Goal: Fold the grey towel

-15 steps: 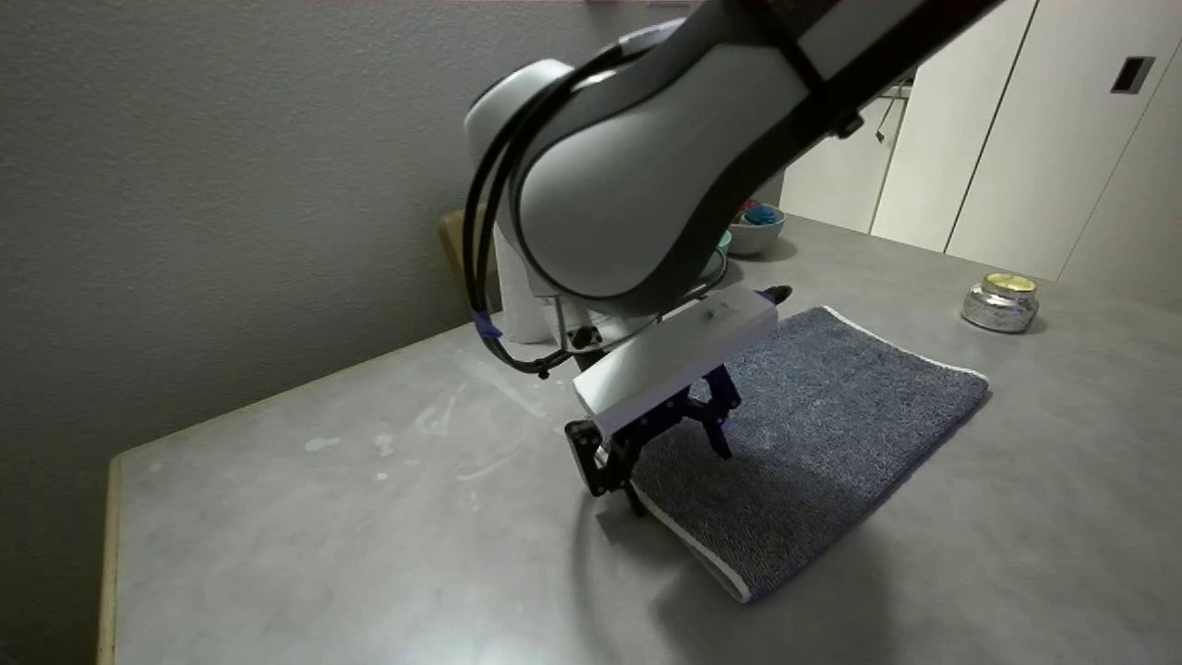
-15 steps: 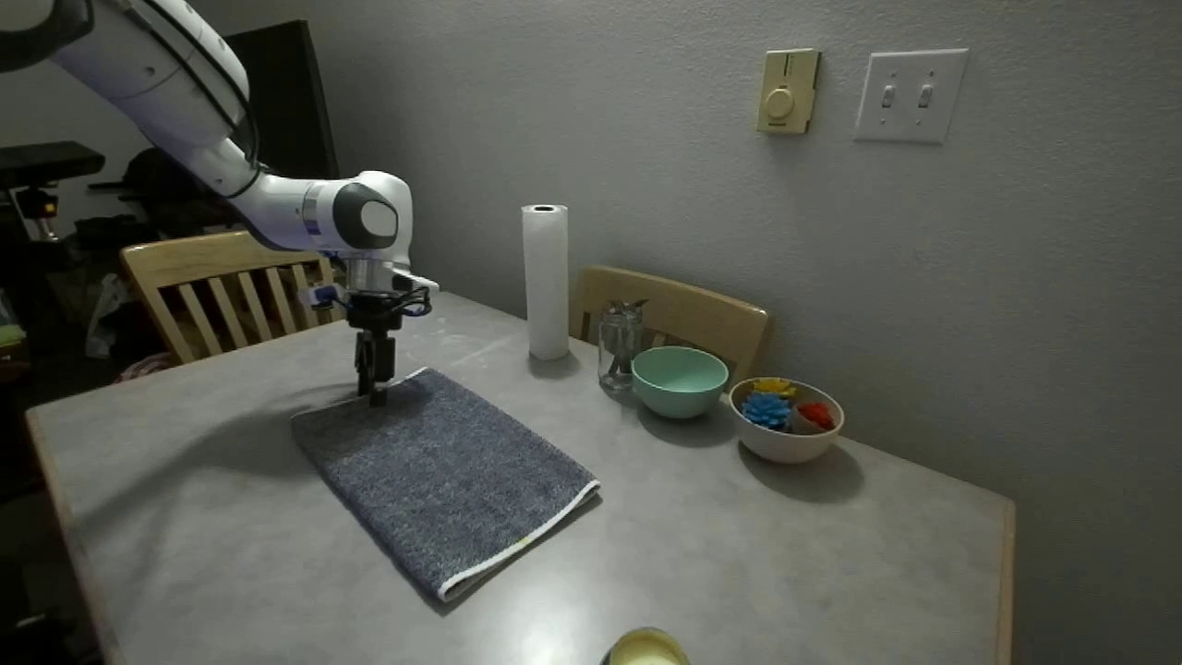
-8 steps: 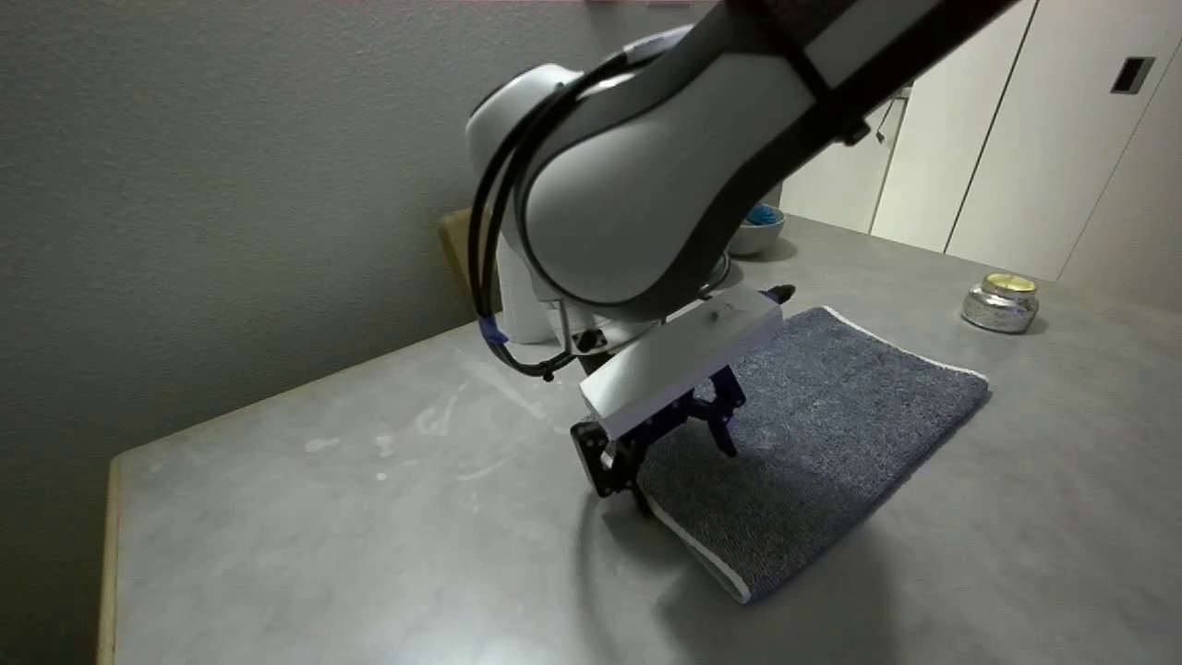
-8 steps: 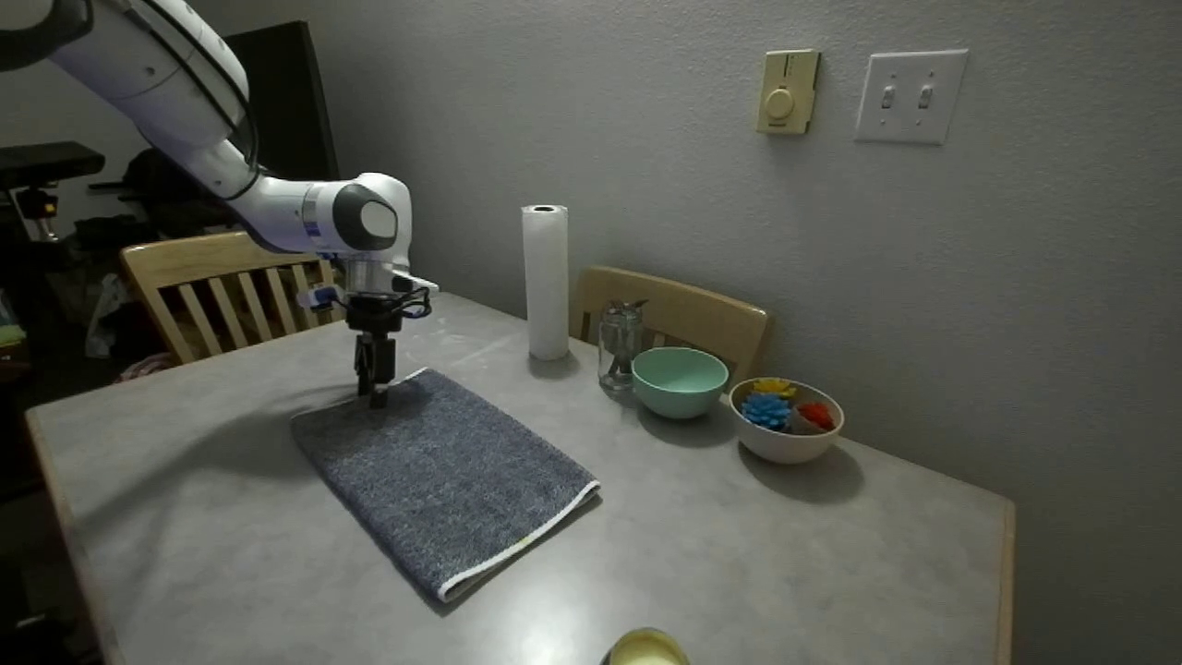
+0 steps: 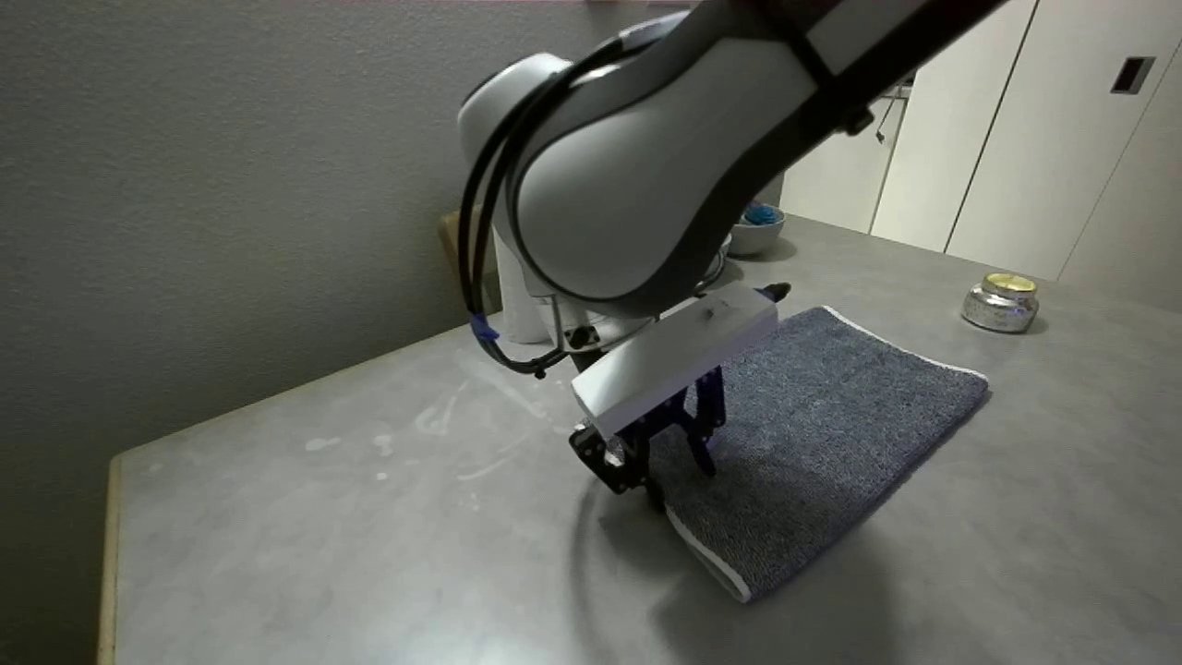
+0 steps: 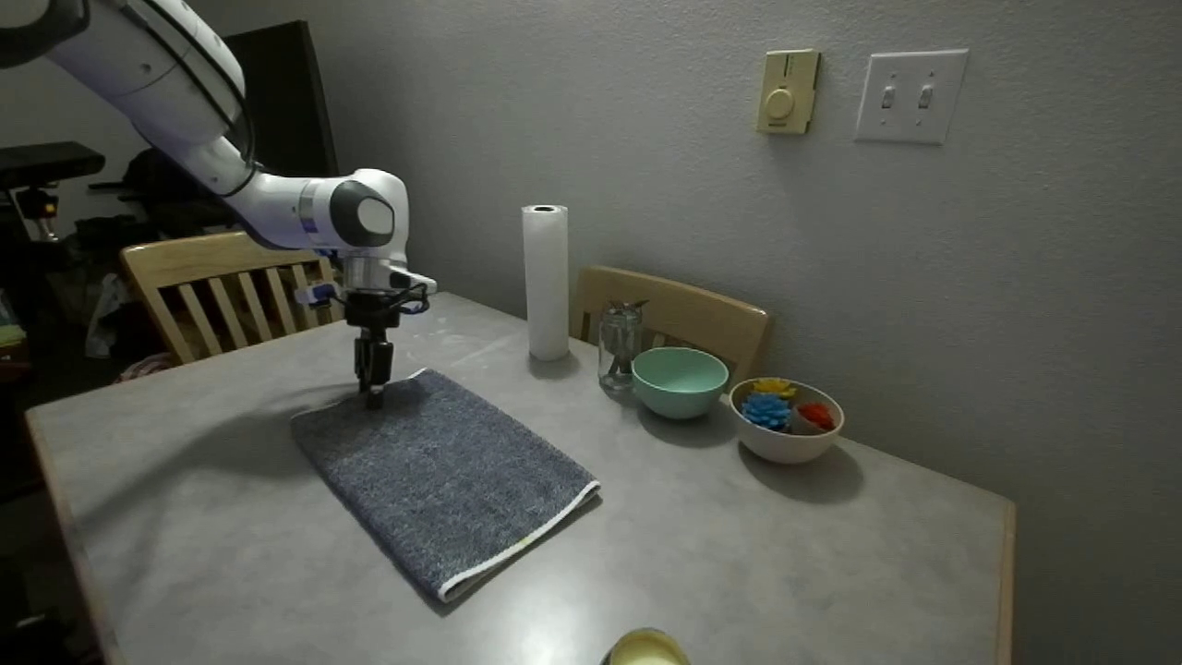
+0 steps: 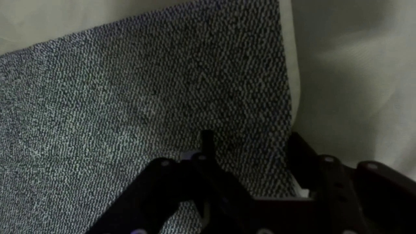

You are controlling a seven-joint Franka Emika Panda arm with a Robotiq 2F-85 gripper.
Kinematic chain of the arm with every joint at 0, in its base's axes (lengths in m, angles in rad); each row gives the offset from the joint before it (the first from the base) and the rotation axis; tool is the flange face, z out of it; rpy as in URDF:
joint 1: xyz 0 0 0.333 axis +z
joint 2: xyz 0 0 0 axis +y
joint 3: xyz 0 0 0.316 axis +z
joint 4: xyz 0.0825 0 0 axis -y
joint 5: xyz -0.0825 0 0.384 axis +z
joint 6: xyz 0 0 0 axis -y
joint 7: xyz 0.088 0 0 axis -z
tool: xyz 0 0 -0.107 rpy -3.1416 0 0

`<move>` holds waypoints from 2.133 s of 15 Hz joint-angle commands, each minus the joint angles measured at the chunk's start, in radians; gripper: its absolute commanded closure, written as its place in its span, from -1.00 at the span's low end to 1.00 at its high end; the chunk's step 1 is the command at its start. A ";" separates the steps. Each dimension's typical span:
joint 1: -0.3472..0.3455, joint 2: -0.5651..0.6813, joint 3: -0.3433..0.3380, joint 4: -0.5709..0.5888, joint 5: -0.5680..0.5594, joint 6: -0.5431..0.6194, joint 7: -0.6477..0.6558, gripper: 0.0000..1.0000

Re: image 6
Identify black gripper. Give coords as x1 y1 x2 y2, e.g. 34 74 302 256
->
339 285 406 405

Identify grey towel with white edge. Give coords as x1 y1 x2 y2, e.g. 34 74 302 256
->
289 365 604 611

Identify white paper towel roll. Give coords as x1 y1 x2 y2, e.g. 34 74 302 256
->
517 199 576 365

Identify black flat monitor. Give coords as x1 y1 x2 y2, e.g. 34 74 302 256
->
217 19 343 183

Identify teal bowl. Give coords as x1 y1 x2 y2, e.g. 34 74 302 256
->
626 344 731 425

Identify silver jar with gold lid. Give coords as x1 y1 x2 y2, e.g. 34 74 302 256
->
603 625 694 665

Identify colourful plastic toys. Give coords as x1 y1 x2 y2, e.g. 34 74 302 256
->
733 378 840 437

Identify white bowl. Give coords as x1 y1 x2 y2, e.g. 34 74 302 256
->
725 372 848 471

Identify beige wall thermostat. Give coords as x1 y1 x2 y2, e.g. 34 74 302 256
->
754 45 823 141

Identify white double light switch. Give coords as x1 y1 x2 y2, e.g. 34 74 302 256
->
854 45 970 147

